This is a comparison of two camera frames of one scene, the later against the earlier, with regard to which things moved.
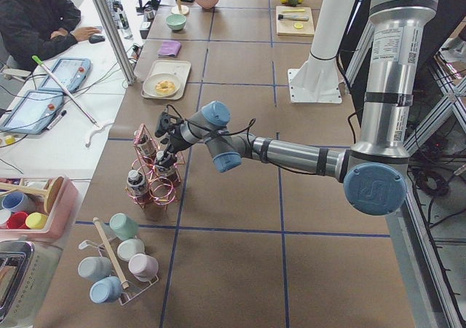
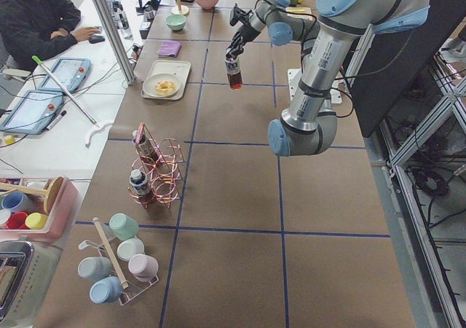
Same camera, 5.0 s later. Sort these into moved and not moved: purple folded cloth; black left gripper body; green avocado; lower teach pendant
Moved: black left gripper body
Not moved: purple folded cloth; green avocado; lower teach pendant
